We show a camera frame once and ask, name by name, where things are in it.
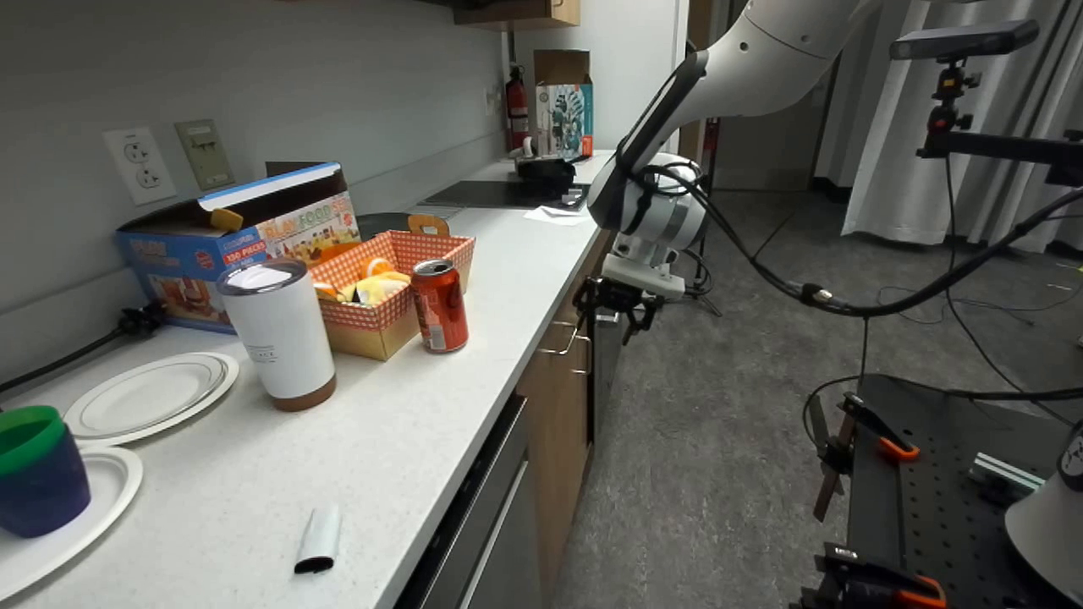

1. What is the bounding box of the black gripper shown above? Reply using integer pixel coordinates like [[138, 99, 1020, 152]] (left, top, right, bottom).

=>
[[573, 276, 665, 344]]

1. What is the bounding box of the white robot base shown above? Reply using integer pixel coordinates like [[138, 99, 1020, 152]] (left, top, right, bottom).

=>
[[1002, 421, 1083, 607]]

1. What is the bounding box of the orange patterned paper basket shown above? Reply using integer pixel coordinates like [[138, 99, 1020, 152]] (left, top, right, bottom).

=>
[[306, 214, 478, 367]]

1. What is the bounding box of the wooden cabinet door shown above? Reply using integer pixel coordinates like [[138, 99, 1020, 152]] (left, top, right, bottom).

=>
[[522, 377, 595, 604]]

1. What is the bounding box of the black cooking pot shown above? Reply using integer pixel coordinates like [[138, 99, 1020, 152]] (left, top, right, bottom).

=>
[[509, 152, 583, 197]]

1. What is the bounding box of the red soda can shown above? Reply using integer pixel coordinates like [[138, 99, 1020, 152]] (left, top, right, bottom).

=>
[[409, 258, 474, 358]]

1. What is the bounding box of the black induction cooktop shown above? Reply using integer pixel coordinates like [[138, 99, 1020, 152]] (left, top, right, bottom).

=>
[[418, 176, 595, 214]]

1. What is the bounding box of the red fire extinguisher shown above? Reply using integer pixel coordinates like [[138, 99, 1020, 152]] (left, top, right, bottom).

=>
[[501, 64, 535, 161]]

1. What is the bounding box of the yellow toy food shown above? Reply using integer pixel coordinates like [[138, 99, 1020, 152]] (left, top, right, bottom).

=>
[[331, 254, 415, 312]]

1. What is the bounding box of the grey dishwasher front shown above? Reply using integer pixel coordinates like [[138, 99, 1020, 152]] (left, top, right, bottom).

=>
[[391, 393, 543, 609]]

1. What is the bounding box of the white tumbler with brown base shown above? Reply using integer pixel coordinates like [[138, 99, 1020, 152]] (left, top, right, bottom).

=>
[[217, 261, 341, 414]]

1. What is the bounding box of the white curtain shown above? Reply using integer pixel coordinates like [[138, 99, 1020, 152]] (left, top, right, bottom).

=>
[[811, 0, 1083, 254]]

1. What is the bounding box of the black perforated robot table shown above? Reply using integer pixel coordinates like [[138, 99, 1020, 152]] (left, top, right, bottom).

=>
[[793, 373, 1083, 609]]

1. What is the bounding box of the silver aluminium bar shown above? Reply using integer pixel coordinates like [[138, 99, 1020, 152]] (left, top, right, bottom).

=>
[[967, 452, 1049, 502]]

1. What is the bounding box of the blue printed cardboard box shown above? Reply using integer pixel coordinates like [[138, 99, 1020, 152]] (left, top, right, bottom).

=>
[[113, 161, 365, 337]]

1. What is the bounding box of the white paper plate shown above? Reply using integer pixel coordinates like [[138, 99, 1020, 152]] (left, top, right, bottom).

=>
[[0, 439, 147, 607], [59, 350, 242, 452]]

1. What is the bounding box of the blue cup with green rim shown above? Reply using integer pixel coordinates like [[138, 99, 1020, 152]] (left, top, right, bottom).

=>
[[0, 403, 95, 542]]

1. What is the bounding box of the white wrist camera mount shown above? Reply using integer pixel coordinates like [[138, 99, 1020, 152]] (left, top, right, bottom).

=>
[[600, 249, 690, 304]]

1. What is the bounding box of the built-in oven with silver handle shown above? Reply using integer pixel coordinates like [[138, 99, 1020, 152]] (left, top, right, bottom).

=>
[[587, 317, 629, 453]]

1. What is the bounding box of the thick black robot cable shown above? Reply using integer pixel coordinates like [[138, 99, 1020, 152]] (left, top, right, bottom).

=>
[[622, 156, 1083, 323]]

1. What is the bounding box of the black clamp with orange handle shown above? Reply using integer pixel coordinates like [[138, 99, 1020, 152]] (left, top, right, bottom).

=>
[[809, 542, 949, 609], [804, 390, 923, 524]]

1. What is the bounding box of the wooden wall shelf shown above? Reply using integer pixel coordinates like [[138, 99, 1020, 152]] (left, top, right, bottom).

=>
[[448, 0, 584, 30]]

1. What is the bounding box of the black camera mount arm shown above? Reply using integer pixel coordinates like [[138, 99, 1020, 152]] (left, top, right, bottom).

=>
[[917, 63, 1083, 191]]

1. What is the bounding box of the grey wall switch plate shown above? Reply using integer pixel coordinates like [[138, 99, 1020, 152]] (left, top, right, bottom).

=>
[[172, 114, 238, 194]]

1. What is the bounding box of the black stereo camera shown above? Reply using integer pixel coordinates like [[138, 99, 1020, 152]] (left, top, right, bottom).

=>
[[890, 19, 1042, 64]]

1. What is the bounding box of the black power plug with cable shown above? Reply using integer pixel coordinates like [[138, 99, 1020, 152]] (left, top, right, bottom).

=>
[[0, 300, 172, 399]]

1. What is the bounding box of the white wall power outlet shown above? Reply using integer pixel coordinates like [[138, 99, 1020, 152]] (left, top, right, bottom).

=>
[[102, 126, 179, 208]]

